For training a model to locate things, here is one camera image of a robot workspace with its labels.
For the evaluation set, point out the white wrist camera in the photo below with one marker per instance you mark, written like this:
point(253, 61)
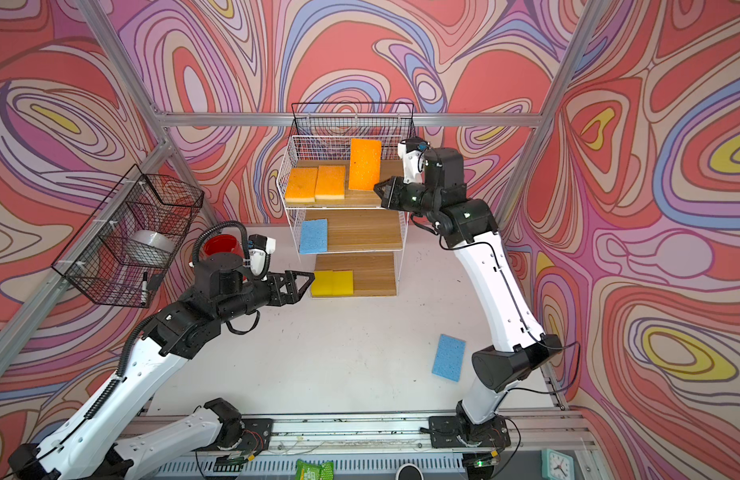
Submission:
point(411, 152)
point(260, 249)

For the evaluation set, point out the aluminium frame post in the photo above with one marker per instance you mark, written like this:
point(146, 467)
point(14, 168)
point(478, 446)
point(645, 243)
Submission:
point(580, 40)

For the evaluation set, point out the white wire wooden shelf rack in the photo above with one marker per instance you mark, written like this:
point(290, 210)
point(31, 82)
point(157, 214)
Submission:
point(362, 236)

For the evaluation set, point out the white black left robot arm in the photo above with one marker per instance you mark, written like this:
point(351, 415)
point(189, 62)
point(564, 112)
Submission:
point(232, 278)

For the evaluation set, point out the green snack packet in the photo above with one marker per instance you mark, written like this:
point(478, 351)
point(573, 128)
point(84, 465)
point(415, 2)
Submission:
point(314, 471)

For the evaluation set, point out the teal desk clock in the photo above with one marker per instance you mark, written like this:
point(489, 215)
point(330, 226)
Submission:
point(556, 465)

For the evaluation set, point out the black wire wall basket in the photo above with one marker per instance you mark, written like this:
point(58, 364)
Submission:
point(137, 230)

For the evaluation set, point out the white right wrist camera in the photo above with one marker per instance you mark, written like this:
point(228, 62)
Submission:
point(411, 152)

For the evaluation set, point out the yellow thick sponge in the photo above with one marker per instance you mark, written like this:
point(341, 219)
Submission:
point(322, 285)
point(343, 283)

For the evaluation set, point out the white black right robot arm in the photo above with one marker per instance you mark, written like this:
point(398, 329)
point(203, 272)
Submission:
point(433, 186)

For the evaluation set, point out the red plastic cup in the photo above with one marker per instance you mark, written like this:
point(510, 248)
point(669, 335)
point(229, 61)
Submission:
point(222, 243)

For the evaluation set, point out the blue sponge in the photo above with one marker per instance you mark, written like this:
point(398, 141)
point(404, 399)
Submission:
point(314, 237)
point(448, 358)

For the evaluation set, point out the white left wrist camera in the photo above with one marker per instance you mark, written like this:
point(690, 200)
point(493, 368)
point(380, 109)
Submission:
point(260, 249)

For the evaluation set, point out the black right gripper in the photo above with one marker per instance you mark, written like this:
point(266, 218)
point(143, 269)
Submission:
point(391, 200)

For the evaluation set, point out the black marker pen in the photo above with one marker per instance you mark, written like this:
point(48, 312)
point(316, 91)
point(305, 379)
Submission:
point(144, 295)

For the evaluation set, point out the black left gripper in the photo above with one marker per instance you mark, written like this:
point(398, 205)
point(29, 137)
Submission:
point(290, 296)

